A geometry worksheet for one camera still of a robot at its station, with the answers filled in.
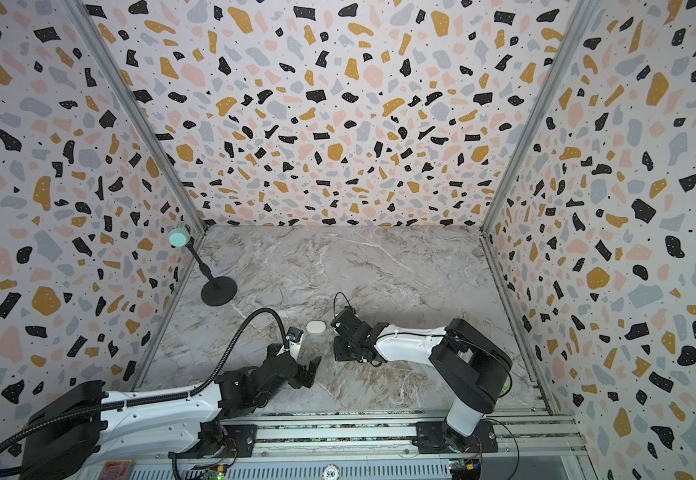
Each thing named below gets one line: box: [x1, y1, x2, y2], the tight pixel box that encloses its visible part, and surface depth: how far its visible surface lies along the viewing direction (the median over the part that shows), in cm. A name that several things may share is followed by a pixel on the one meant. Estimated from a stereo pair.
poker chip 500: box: [322, 463, 341, 480], surface depth 71 cm
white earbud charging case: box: [306, 321, 326, 334], surface depth 94 cm
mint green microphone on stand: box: [169, 225, 237, 307], surface depth 102 cm
